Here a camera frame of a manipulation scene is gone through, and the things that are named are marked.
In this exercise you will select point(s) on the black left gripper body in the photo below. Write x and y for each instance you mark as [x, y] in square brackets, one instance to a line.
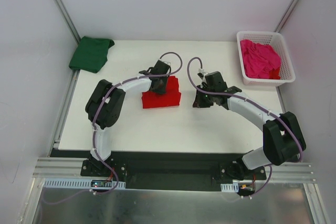
[159, 85]

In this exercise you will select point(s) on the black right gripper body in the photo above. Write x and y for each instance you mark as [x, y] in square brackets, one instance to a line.
[200, 99]

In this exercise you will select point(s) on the red t shirt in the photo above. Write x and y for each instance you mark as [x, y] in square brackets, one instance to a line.
[172, 96]

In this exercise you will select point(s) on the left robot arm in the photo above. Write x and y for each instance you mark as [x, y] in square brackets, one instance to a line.
[105, 104]

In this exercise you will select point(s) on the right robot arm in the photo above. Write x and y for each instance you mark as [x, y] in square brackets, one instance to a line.
[281, 132]

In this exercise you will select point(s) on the pink t shirt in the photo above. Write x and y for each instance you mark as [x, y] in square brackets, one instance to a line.
[258, 59]

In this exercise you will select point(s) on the white plastic laundry basket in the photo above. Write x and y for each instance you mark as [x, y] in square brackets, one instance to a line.
[275, 40]

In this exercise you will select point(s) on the folded green t shirt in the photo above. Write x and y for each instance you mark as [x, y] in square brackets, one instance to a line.
[91, 54]

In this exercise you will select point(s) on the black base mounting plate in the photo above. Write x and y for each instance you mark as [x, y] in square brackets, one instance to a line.
[171, 171]

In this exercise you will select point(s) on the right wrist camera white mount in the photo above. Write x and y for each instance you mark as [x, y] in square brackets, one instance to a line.
[202, 73]

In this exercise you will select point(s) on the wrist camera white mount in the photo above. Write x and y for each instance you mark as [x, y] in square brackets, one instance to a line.
[202, 73]
[166, 62]

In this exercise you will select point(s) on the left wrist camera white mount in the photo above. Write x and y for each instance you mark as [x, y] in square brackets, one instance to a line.
[166, 62]

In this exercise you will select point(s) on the right white slotted cable duct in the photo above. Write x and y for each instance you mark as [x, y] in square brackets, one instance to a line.
[230, 188]

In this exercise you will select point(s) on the white slotted cable duct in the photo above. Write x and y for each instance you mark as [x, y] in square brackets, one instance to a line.
[230, 188]
[69, 183]

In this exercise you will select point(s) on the aluminium frame rail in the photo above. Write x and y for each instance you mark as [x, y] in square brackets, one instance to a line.
[57, 167]

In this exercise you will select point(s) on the left white slotted cable duct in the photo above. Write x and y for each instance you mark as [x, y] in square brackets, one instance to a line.
[69, 183]

